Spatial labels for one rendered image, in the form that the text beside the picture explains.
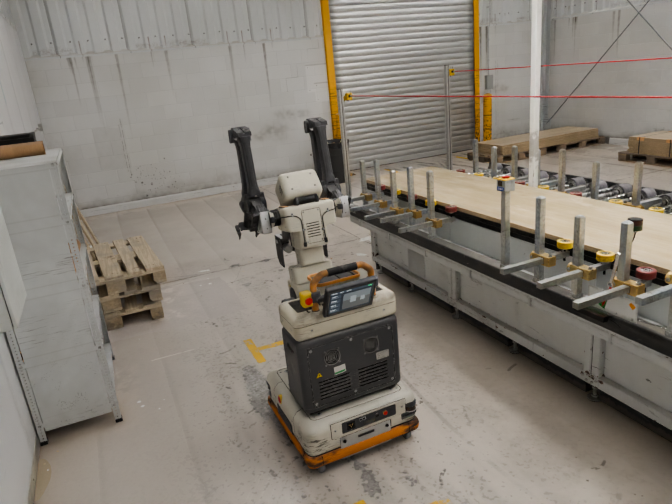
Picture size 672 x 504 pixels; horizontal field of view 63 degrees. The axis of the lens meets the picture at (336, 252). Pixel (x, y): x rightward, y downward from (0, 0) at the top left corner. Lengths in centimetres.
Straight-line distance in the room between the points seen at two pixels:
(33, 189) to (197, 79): 672
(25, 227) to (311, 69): 766
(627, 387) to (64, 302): 300
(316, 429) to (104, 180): 743
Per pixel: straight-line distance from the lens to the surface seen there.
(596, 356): 327
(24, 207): 319
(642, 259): 289
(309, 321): 252
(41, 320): 335
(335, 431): 275
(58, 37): 953
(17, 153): 367
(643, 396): 321
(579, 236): 280
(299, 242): 276
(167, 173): 964
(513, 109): 1271
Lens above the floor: 186
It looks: 18 degrees down
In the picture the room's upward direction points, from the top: 6 degrees counter-clockwise
